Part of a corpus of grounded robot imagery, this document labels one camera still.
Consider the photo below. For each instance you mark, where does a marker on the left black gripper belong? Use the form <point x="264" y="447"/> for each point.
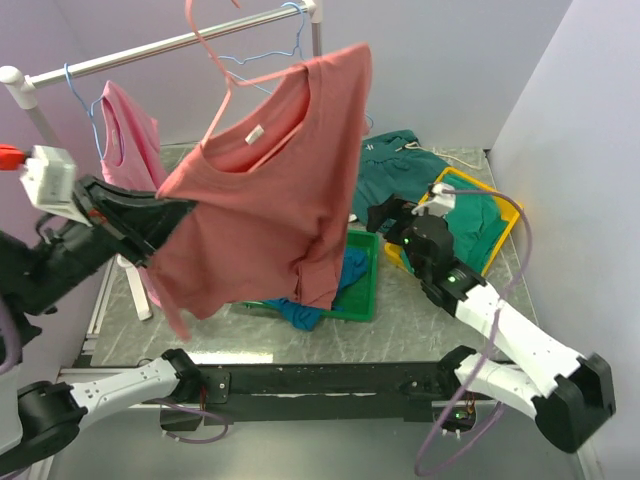
<point x="133" y="221"/>

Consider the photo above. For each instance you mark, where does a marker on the white clothes rack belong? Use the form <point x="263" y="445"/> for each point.
<point x="22" y="87"/>

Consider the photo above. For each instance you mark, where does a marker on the salmon red t shirt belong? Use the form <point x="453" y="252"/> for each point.
<point x="272" y="195"/>

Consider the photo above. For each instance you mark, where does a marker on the pink t shirt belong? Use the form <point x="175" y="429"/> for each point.
<point x="131" y="158"/>

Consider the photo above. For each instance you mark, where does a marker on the green enterprise t shirt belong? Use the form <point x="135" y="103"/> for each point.
<point x="476" y="226"/>

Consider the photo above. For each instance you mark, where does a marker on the blue t shirt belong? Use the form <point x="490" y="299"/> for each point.
<point x="355" y="266"/>

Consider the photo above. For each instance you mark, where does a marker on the green plastic tray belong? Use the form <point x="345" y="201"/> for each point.
<point x="357" y="302"/>

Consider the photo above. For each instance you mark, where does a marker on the blue hanger with pink shirt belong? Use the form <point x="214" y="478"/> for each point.
<point x="88" y="108"/>

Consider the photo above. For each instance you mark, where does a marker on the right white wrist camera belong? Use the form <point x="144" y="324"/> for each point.
<point x="442" y="197"/>

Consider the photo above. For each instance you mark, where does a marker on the empty blue wire hanger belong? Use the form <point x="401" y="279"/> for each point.
<point x="311" y="16"/>

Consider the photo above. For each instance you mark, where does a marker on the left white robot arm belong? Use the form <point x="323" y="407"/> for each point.
<point x="42" y="418"/>

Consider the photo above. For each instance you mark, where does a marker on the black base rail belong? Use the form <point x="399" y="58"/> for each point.
<point x="296" y="392"/>

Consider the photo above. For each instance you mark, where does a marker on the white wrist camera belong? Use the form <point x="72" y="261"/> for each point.
<point x="46" y="173"/>
<point x="442" y="197"/>

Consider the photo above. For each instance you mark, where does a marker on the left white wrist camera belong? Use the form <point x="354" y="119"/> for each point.
<point x="46" y="173"/>

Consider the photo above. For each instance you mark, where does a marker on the yellow plastic tray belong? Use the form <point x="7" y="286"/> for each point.
<point x="462" y="181"/>

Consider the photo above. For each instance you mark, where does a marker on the dark green garment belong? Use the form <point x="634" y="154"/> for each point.
<point x="388" y="167"/>

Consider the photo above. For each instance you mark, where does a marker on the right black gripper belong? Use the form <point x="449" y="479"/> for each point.
<point x="376" y="215"/>

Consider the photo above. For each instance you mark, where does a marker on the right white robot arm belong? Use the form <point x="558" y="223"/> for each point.
<point x="569" y="396"/>

